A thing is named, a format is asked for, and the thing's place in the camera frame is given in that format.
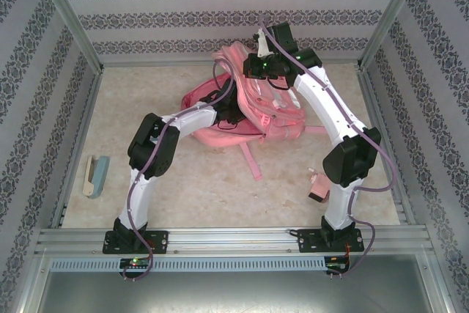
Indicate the left aluminium frame post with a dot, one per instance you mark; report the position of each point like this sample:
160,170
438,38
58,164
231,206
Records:
66,9

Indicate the left small circuit board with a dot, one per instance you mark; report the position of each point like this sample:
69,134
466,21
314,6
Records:
135,262

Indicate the aluminium mounting rail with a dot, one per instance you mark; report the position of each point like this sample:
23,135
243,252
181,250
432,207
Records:
231,239

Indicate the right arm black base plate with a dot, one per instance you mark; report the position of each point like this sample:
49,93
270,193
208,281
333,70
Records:
308,241

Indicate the pink backpack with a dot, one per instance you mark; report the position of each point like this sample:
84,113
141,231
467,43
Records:
278,122

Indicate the right aluminium frame post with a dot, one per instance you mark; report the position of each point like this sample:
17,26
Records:
392,9

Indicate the aluminium frame post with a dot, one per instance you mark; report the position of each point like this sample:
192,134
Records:
392,9
66,9

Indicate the blue and cream stapler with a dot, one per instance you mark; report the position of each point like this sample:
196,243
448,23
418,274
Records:
99,177

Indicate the pink pencil sharpener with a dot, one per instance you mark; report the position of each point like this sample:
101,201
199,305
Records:
320,186

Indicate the aluminium side beam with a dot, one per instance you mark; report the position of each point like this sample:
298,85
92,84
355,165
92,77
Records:
86,115
373,115

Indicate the small circuit board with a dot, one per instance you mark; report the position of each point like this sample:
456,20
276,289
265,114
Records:
135,262
335,262

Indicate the left aluminium side beam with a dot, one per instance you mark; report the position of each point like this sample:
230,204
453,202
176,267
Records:
86,115

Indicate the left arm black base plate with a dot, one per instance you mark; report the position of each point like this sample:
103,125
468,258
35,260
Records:
161,241

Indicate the aluminium back beam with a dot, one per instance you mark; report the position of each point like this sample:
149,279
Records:
146,63

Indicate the grey metal sheet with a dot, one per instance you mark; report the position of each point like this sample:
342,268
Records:
234,292

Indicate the right aluminium side beam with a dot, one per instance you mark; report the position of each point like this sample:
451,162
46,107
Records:
373,115

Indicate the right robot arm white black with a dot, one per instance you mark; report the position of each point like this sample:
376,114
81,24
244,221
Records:
351,159

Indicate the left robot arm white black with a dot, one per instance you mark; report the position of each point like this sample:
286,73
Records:
154,148

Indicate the right small circuit board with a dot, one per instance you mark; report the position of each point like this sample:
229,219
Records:
335,262

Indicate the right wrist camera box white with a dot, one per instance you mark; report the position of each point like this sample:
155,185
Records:
262,45

